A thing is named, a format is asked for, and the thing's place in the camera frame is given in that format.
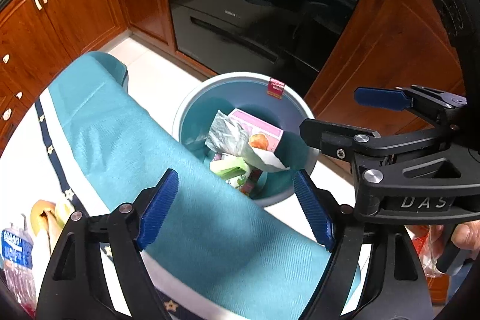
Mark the brown orange peel piece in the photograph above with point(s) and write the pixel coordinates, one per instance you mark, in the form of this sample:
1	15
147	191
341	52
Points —
259	141

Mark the light blue trash bin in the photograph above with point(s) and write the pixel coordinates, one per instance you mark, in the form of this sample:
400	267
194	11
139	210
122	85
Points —
249	92

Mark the brown wooden kitchen cabinets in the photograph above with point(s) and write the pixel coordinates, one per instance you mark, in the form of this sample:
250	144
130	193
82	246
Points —
39	38

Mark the red label on bin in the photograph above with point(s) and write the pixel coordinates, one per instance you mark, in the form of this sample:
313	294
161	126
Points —
275	88

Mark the person's right hand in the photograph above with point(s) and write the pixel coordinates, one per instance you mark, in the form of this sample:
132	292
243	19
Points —
465	236

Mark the clear plastic water bottle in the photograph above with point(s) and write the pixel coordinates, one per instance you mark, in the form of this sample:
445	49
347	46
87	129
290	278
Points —
16	254

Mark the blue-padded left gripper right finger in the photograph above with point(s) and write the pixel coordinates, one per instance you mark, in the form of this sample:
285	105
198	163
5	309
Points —
394	287

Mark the green corn husk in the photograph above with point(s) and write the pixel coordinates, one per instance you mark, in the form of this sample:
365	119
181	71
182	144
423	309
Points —
56	215

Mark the crumpled plastic wrap in bin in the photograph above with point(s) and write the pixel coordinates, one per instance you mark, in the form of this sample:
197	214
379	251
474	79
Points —
226	136

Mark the red plastic bag on floor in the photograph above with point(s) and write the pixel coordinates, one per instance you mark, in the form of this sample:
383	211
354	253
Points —
428	245

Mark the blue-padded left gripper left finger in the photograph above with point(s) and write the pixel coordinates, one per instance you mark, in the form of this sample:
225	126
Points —
75	286

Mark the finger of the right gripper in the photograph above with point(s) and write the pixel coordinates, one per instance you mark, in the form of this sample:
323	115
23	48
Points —
333	140
390	99

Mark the orange fruit peel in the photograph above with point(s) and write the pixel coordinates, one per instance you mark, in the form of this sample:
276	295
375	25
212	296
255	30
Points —
42	217

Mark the pink box in bin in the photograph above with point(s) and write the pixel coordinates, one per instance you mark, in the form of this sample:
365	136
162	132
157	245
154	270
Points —
253	125

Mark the white paper napkin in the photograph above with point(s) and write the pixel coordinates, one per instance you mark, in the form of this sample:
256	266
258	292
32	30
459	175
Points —
263	159

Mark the white paper cup green print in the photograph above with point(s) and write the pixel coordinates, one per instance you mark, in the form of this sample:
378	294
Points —
233	170

